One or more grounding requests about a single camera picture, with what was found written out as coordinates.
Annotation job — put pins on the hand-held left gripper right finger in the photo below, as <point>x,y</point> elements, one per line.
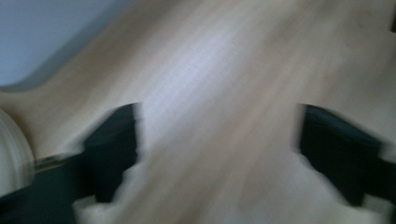
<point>336,149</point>

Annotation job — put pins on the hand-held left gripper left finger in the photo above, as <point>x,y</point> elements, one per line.
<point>115,146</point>

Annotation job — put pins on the cream clog shoe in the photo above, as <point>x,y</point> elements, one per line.
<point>14,155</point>

